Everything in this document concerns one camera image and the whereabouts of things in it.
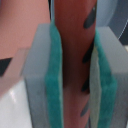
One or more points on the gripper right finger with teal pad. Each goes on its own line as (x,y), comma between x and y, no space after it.
(108,82)

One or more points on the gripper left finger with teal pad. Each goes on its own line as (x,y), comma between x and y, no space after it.
(43,77)

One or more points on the brown toy sausage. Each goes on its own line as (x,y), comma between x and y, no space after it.
(76,20)

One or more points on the pink stove board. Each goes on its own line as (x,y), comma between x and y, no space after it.
(18,23)

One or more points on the grey round bowl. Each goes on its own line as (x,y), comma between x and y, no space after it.
(114,14)

